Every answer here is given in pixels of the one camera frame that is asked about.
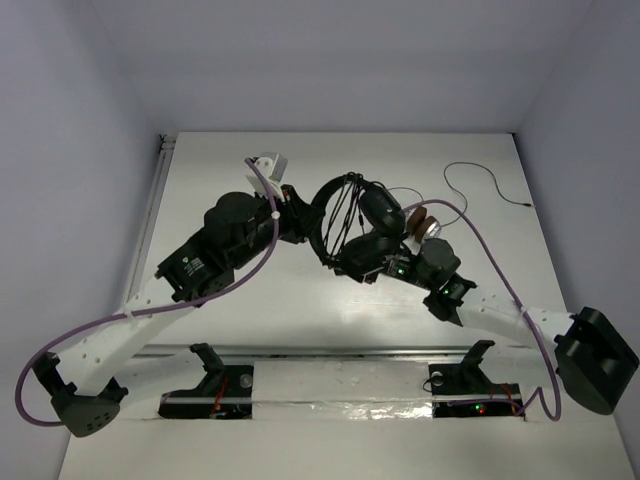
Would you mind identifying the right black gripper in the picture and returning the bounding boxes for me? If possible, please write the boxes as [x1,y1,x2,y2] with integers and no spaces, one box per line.
[329,227,436,292]

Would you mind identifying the black headphones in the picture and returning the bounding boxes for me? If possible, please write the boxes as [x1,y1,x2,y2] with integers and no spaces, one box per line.
[309,172,406,284]

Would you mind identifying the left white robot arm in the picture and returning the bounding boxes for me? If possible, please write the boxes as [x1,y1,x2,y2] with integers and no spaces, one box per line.
[24,185,324,438]

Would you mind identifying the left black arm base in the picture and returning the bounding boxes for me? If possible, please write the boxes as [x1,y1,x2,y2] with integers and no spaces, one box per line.
[158,343,254,420]

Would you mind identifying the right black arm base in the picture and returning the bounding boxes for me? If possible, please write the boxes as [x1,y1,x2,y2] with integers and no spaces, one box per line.
[422,340,524,419]

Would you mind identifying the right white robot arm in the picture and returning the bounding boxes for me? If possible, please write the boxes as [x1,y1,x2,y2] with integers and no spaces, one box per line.
[375,238,639,415]

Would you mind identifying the brown headphones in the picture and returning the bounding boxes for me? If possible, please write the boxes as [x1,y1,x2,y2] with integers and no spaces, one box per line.
[403,206,442,253]

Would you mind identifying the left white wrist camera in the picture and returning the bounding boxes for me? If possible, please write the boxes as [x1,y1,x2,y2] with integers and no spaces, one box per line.
[246,153,288,201]

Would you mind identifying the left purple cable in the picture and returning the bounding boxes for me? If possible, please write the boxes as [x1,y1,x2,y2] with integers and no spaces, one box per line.
[14,157,284,427]

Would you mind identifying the thin brown headphone cable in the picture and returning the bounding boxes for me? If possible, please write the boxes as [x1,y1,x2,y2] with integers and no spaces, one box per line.
[387,160,535,231]

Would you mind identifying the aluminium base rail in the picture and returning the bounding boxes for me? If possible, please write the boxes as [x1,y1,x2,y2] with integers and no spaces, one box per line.
[133,344,542,363]

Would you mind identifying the left aluminium side rail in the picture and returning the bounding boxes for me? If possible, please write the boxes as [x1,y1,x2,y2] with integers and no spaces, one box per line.
[120,134,177,305]

